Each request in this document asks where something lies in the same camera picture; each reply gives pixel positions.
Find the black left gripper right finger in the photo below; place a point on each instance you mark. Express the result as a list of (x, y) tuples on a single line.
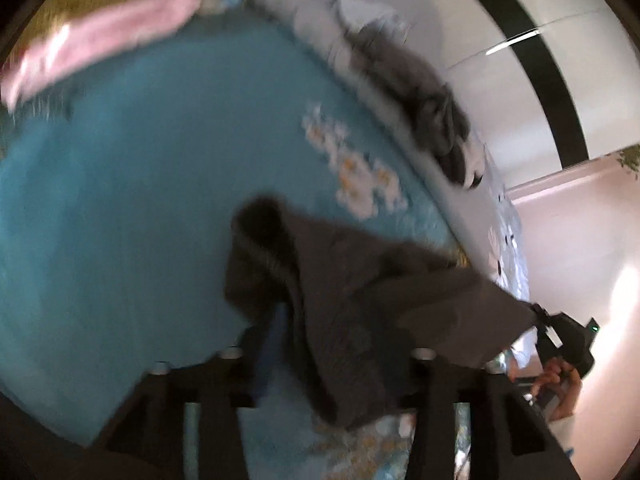
[(508, 439)]

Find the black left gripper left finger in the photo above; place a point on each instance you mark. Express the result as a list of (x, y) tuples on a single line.
[(145, 437)]

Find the dark grey knit garment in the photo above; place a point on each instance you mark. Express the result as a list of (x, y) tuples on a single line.
[(359, 304)]

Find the grey clothes pile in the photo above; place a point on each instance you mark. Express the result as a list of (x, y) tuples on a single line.
[(429, 106)]

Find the person's right hand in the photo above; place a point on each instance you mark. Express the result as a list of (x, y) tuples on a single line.
[(563, 380)]

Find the black and white garment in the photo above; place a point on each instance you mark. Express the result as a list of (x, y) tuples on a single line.
[(464, 165)]

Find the teal floral bed sheet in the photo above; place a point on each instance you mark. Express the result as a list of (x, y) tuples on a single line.
[(118, 192)]

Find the white wardrobe with black stripe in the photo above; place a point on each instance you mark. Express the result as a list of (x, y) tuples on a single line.
[(549, 83)]

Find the light blue daisy quilt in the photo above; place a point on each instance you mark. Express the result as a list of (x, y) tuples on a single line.
[(484, 220)]

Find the pink folded towel stack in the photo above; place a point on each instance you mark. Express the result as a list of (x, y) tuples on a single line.
[(88, 40)]

